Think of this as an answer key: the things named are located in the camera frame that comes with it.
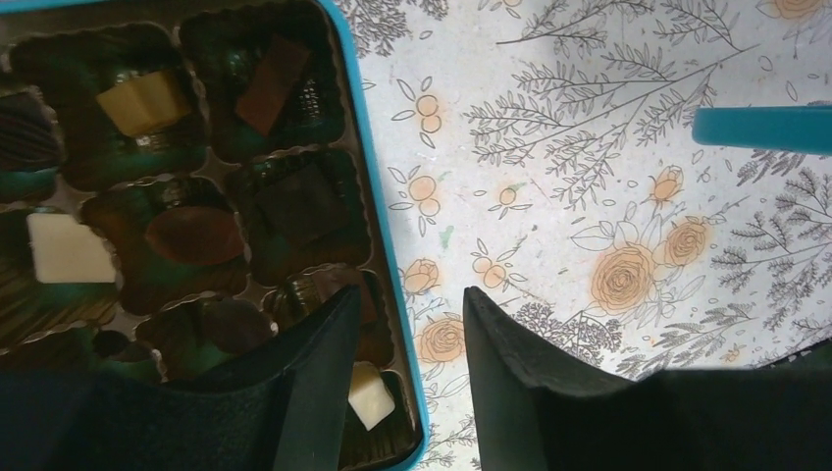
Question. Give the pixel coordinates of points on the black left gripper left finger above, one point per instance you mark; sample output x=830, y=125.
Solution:
x=280, y=406

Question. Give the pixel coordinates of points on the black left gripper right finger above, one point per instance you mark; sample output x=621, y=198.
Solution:
x=537, y=407

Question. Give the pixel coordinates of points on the teal chocolate box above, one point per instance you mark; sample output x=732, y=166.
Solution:
x=183, y=181

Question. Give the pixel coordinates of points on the teal box lid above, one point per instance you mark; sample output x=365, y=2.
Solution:
x=799, y=129

